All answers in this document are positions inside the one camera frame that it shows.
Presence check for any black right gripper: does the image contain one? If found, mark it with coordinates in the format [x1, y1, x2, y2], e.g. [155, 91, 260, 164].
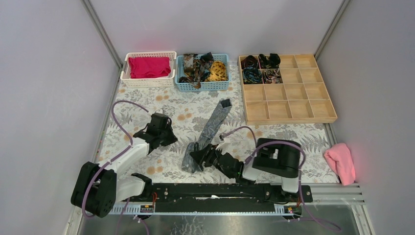
[189, 143, 223, 171]

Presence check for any grey leaf pattern tie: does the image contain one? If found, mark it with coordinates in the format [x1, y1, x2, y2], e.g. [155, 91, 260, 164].
[181, 98, 232, 173]

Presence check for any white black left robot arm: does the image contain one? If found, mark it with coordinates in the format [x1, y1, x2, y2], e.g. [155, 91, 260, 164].
[70, 113, 177, 218]

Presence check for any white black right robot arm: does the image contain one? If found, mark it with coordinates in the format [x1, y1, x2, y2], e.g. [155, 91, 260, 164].
[190, 138, 303, 202]

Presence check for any floral tablecloth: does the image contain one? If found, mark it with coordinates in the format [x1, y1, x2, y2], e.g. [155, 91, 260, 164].
[97, 65, 338, 184]

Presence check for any white plastic basket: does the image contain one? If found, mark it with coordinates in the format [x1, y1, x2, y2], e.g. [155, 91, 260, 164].
[120, 51, 177, 88]

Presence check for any light blue plastic basket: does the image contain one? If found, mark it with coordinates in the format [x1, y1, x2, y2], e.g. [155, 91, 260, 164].
[174, 53, 231, 92]

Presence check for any magenta cloth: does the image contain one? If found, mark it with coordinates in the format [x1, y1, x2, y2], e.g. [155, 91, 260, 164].
[128, 57, 171, 79]

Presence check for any orange floral tie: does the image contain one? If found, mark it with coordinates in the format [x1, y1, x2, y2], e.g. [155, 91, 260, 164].
[179, 53, 210, 89]

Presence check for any yellow patterned tie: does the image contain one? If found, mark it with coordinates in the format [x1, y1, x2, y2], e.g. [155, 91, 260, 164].
[206, 61, 228, 82]

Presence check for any dark navy red tie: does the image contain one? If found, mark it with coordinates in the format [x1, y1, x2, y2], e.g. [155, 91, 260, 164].
[195, 52, 214, 82]

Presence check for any rolled navy blue tie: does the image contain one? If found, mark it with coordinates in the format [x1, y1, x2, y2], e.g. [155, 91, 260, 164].
[243, 67, 262, 84]

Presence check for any wooden compartment tray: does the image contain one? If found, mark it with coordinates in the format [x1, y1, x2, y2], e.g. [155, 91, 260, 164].
[238, 54, 338, 125]

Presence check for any rolled multicolour tie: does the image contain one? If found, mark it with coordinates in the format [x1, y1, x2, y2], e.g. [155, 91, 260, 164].
[262, 68, 282, 84]

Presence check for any rolled dark red tie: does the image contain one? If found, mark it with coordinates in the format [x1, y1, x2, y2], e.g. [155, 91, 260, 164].
[241, 55, 259, 69]

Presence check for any rolled black tie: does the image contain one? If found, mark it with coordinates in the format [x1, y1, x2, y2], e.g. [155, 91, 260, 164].
[258, 53, 281, 69]

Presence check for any pink cloth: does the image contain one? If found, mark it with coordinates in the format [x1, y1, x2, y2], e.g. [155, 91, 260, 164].
[324, 143, 356, 186]

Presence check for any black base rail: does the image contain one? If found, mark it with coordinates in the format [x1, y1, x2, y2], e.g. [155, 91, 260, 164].
[121, 182, 314, 214]

